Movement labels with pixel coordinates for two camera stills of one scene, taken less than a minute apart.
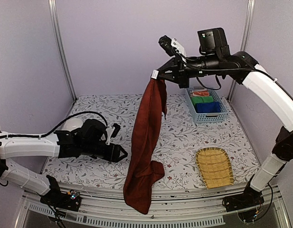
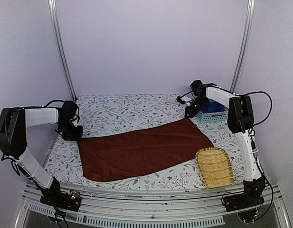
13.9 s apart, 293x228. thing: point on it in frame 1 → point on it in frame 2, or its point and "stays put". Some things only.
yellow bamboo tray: x=214 y=166 stays put
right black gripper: x=179 y=76 → x=193 y=113
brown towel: x=143 y=172 → x=112 y=157
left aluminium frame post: x=54 y=10 stays put
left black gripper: x=109 y=157 → x=76 y=137
